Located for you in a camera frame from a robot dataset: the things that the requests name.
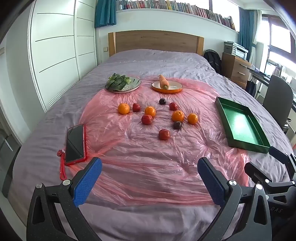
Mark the wooden headboard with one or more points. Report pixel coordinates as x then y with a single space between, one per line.
157 41

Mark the white printer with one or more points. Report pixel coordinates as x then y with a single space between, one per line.
239 51

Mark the row of books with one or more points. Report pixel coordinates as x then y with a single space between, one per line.
175 5

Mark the silver patterned plate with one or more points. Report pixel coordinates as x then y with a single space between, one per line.
135 83

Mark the smartphone in red case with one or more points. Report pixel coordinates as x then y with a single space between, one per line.
75 143

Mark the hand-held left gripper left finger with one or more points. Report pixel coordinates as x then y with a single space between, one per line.
89 183

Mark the window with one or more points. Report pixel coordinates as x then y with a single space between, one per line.
279 37

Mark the dark plum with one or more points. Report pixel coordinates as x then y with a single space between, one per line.
162 101
177 125

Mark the dark shopping bag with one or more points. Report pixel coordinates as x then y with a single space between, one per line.
251 89

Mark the wooden drawer cabinet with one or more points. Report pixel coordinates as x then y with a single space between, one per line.
235 69

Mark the green rectangular tray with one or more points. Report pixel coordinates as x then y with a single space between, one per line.
242 125

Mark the white wardrobe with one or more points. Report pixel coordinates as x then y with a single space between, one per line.
57 58

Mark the green bok choy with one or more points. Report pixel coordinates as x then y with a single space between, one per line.
116 81

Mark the orange enamel plate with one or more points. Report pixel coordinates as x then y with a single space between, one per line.
175 89

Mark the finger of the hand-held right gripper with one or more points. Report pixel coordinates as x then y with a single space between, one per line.
277 151
256 172

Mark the orange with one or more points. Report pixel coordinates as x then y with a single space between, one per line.
150 111
178 116
192 118
123 108

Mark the pink plastic sheet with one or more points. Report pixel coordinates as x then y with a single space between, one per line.
143 162

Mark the carrot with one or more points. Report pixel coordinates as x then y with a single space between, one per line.
163 81

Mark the red apple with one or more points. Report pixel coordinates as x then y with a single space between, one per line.
136 107
173 106
164 134
146 119

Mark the black backpack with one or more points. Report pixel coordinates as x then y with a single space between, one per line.
212 61

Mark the teal curtain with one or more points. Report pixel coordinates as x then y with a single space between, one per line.
246 30
105 12

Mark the glass desk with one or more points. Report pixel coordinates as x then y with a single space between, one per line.
261 75

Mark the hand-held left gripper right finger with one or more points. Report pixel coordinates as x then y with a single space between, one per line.
211 183

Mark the grey office chair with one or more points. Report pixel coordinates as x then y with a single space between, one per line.
277 97

